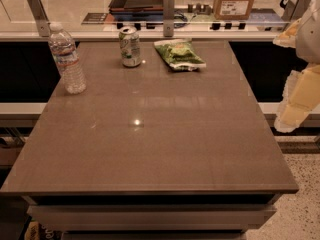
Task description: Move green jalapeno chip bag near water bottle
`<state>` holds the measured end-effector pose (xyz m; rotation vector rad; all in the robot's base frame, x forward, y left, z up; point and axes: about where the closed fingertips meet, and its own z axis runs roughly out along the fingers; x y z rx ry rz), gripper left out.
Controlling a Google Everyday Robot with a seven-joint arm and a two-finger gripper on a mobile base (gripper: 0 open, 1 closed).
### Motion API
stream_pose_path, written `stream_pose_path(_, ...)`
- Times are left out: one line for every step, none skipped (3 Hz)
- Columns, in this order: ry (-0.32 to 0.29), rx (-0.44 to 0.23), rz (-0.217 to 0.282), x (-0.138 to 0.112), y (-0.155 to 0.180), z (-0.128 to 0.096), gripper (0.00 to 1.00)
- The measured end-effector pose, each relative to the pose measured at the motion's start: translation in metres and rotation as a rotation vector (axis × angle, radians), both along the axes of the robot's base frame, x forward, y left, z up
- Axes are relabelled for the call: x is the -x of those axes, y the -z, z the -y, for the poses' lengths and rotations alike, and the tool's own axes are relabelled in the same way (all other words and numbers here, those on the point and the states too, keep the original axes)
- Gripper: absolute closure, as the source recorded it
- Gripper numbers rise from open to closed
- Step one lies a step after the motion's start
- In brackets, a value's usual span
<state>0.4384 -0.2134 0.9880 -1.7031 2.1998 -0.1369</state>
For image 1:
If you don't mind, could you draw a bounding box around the yellow snack bag below table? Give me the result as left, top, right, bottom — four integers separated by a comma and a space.
24, 221, 62, 240

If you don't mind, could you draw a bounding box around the left metal bracket post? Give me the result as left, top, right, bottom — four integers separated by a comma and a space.
27, 0, 50, 37

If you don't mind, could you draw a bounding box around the green jalapeno chip bag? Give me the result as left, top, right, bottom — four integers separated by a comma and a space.
154, 39, 206, 72

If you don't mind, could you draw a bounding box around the right metal bracket post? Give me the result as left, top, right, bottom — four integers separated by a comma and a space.
281, 0, 319, 22

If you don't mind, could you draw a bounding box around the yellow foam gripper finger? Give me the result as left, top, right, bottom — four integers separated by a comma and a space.
273, 19, 301, 48
274, 64, 320, 133

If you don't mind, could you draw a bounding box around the brown table with drawers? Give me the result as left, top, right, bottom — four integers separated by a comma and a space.
2, 41, 298, 240

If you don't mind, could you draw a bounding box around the cardboard box with label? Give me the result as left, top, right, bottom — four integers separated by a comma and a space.
213, 0, 254, 20

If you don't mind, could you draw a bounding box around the clear plastic water bottle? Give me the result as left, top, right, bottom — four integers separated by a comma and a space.
48, 22, 86, 94

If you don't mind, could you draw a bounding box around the green white soda can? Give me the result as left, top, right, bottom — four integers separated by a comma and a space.
119, 26, 141, 67

